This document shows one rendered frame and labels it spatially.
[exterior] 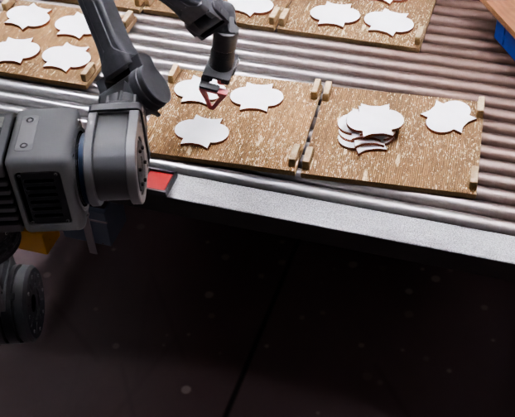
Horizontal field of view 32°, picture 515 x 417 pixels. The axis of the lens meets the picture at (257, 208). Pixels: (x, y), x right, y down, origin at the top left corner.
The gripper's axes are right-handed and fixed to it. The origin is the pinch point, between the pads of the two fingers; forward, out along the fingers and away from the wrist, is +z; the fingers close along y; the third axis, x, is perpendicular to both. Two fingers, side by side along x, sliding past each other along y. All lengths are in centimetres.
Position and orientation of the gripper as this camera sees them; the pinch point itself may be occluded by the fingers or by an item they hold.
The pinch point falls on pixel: (216, 93)
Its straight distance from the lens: 221.6
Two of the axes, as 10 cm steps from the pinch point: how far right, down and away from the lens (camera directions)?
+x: -9.7, -2.6, 0.3
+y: 2.1, -7.0, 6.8
